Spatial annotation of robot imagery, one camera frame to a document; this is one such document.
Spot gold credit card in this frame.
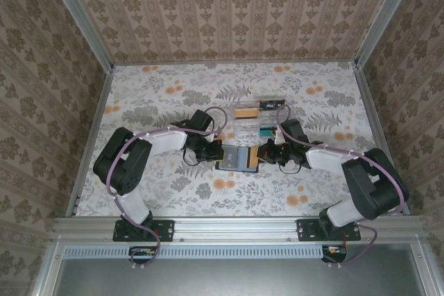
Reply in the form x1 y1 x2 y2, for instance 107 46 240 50
246 146 259 169

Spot blue card holder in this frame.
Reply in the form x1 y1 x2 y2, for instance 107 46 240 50
214 144 260 173

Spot silver card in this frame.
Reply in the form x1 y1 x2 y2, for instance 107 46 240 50
223 148 241 169

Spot orange card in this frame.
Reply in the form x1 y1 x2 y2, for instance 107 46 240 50
234 108 260 119

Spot clear acrylic organizer tray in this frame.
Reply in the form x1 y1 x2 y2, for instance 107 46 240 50
232 98 289 144

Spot small black electronics box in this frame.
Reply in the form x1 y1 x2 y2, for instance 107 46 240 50
321 244 348 263
128 245 156 265

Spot grey metal panel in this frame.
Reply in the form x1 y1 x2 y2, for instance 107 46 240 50
51 243 426 296

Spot right gripper thin black cable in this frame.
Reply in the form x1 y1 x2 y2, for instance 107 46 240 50
279 162 301 175

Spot gripper thin black cable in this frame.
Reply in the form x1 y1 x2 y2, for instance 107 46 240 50
182 146 202 166
279 162 301 175

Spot left gripper thin black cable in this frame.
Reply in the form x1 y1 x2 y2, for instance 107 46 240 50
182 146 202 166

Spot aluminium mounting rail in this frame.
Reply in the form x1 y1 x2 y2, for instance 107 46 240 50
51 216 423 244

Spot aluminium side rail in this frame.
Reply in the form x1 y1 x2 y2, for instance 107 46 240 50
353 62 412 216
65 65 115 219

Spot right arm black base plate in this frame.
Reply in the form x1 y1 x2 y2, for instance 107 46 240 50
296 218 361 243

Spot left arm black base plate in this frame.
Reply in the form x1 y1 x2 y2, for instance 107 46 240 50
112 218 176 243

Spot white slotted cable duct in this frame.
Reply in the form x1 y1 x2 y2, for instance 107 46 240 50
64 244 329 259

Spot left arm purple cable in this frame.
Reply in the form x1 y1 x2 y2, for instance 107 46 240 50
107 106 229 271

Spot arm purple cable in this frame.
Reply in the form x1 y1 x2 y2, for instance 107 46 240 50
107 106 229 271
276 103 409 269

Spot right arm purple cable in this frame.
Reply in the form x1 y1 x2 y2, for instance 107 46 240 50
276 103 409 269

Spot aluminium frame post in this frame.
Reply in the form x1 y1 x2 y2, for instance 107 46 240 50
41 0 115 70
354 0 425 67

